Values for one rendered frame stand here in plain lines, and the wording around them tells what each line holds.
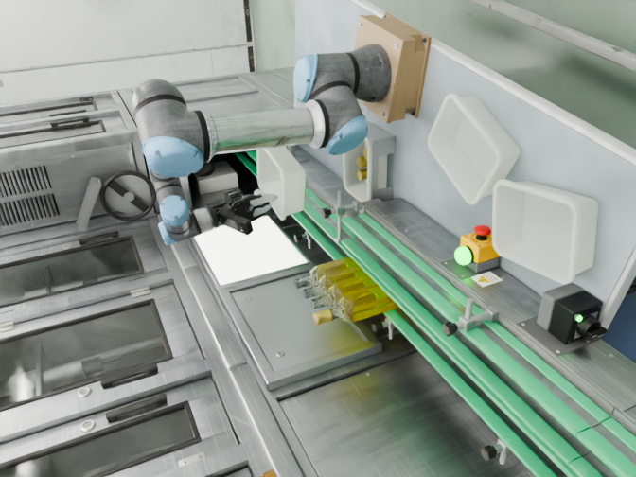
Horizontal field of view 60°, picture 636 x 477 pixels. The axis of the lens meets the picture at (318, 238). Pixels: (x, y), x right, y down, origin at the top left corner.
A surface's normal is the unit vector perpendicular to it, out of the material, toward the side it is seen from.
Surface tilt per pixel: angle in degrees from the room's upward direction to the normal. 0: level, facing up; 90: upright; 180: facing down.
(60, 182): 90
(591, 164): 0
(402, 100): 90
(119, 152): 90
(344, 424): 91
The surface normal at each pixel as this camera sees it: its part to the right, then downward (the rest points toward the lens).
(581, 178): -0.91, 0.23
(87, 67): 0.42, 0.43
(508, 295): -0.03, -0.87
